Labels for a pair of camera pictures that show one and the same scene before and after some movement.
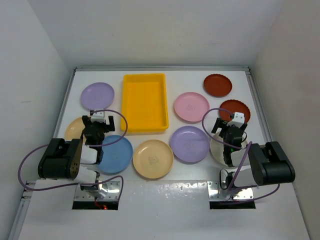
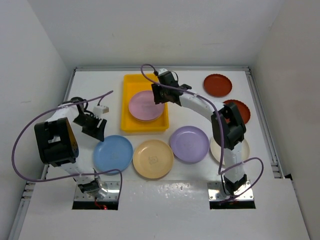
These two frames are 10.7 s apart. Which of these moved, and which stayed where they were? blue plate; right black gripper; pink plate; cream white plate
Moved: right black gripper; pink plate
Stayed: cream white plate; blue plate
